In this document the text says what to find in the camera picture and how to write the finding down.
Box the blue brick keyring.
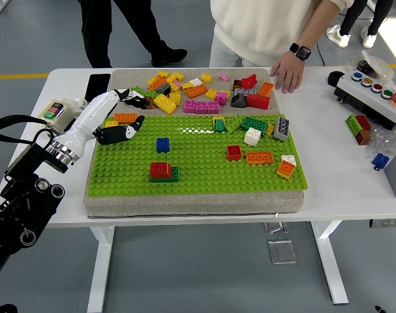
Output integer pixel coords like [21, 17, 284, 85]
[371, 152, 390, 171]

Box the white button control box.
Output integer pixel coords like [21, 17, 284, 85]
[333, 70, 396, 130]

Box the orange brick with yellow base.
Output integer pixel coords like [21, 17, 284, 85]
[276, 160, 296, 179]

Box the blue four-stud brick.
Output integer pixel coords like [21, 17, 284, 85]
[155, 137, 171, 154]

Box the orange stud brick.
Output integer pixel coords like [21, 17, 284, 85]
[147, 76, 168, 91]
[256, 81, 275, 98]

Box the green studded baseplate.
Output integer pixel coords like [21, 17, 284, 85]
[85, 113, 309, 198]

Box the large yellow rounded brick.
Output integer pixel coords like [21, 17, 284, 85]
[152, 93, 178, 115]

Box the pink long brick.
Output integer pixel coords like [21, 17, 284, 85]
[183, 99, 220, 115]

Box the lime green flat brick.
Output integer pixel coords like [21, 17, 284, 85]
[224, 115, 246, 134]

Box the clear floor socket cover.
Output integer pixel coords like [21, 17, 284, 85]
[267, 239, 298, 265]
[264, 221, 288, 234]

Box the red single-ring square brick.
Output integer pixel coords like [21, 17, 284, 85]
[226, 145, 243, 161]

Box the cream switch box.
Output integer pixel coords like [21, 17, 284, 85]
[37, 98, 76, 127]

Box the table height control panel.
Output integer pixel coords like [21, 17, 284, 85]
[369, 218, 396, 228]

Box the orange three-ring long brick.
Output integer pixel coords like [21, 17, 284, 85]
[246, 151, 274, 166]

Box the grey flat stud brick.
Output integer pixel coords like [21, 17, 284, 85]
[234, 86, 258, 97]

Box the red stud brick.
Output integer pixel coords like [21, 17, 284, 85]
[240, 74, 258, 89]
[354, 114, 372, 131]

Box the clear plastic bag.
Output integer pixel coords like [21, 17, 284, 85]
[367, 125, 396, 156]

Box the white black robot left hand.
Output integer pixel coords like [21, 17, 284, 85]
[62, 87, 152, 158]

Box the grey foam mat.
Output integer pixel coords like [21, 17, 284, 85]
[82, 67, 305, 218]

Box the person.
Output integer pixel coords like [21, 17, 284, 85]
[77, 0, 188, 68]
[209, 0, 355, 95]
[326, 0, 394, 49]

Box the black wrist watch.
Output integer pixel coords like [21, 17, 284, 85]
[289, 42, 312, 61]

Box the dark green eight-stud brick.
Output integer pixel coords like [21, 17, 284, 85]
[240, 116, 269, 134]
[149, 166, 179, 183]

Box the red curved-top brick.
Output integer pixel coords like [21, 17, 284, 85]
[149, 162, 172, 179]

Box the grey three-ring brick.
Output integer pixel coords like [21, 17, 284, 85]
[273, 115, 290, 142]

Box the black floor cable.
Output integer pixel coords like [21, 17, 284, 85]
[316, 12, 348, 68]

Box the large red brick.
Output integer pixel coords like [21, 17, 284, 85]
[245, 93, 271, 110]

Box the black ring roll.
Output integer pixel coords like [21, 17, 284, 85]
[327, 70, 346, 88]

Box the person's left hand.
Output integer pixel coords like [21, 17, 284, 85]
[269, 51, 307, 95]

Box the white table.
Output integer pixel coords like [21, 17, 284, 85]
[0, 67, 396, 306]

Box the smartphone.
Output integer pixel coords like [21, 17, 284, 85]
[84, 73, 112, 102]

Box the brown ring brick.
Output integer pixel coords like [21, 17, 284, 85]
[354, 129, 371, 146]

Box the white round lidded container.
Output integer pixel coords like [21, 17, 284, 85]
[346, 50, 395, 81]

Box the white four-stud brick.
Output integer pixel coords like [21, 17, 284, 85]
[243, 127, 262, 147]

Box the orange eight-stud brick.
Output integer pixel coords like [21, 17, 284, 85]
[183, 83, 209, 100]
[114, 113, 139, 125]

